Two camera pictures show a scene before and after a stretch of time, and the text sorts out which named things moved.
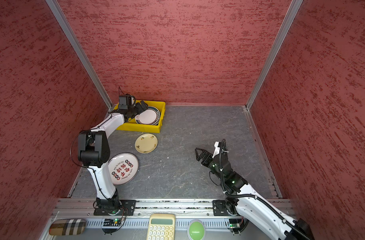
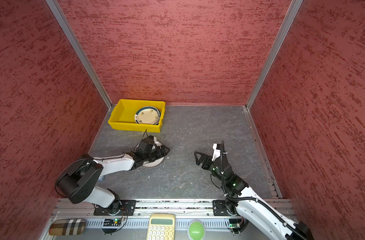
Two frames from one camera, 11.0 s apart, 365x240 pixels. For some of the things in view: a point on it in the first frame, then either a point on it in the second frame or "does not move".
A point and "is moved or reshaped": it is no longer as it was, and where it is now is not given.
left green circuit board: x=112 y=222 does not move
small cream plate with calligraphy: x=146 y=143 is moved or reshaped
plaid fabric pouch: x=67 y=227 does not move
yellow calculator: x=161 y=226 does not move
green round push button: x=196 y=230 does not move
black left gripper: x=141 y=110 -> x=163 y=151
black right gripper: x=204 y=153 does not move
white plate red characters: x=124 y=167 -> x=155 y=162
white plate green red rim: x=151 y=116 does not move
